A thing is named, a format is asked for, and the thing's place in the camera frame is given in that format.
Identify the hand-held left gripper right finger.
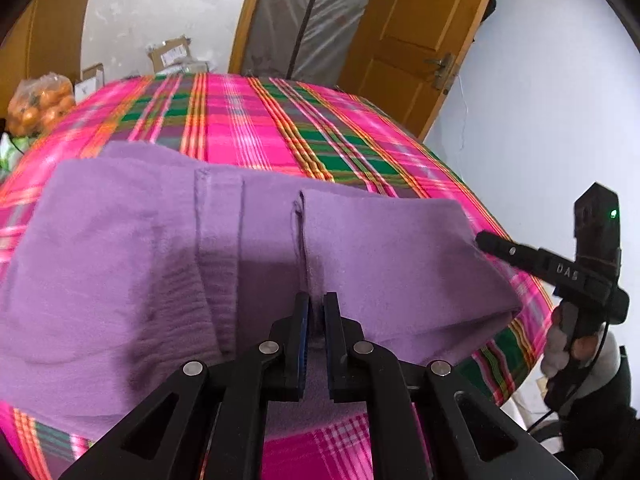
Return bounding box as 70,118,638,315
322,291,577,480

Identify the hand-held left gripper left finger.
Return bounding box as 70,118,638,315
60,291,311,480

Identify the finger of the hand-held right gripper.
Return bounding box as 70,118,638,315
474,229,544,272

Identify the purple fleece garment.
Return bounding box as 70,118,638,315
0,141,524,442

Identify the person's right hand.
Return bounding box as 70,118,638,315
542,304,619,387

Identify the person's black clothing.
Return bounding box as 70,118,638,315
530,360,640,480

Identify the pink plaid blanket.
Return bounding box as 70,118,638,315
0,72,557,480

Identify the wooden door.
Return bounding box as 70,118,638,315
339,0,502,134

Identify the clear plastic door curtain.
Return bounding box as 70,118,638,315
242,0,397,84

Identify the labelled cardboard box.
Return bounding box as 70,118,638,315
146,36,194,75

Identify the small white box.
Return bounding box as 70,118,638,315
74,63,106,102

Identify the green white packet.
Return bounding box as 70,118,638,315
0,131,22,182

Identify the bag of oranges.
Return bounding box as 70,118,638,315
7,73,77,138

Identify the wooden wardrobe panel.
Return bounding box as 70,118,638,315
0,0,102,87

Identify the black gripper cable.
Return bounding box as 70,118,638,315
525,321,612,437

